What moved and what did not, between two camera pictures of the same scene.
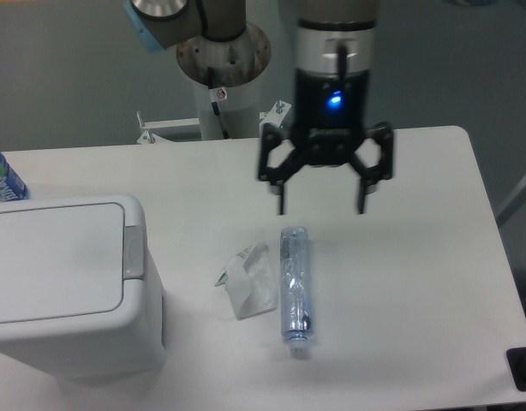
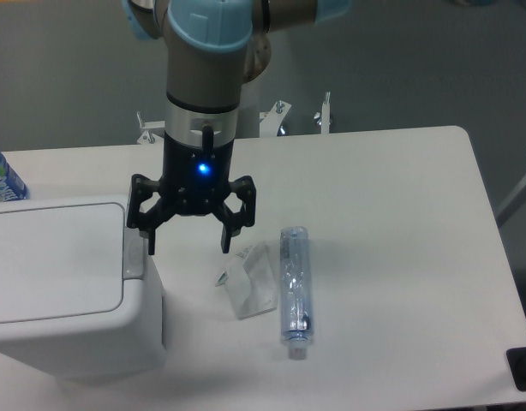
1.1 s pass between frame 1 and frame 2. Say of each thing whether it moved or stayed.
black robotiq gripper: moved
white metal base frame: stayed
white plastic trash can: stayed
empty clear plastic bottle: stayed
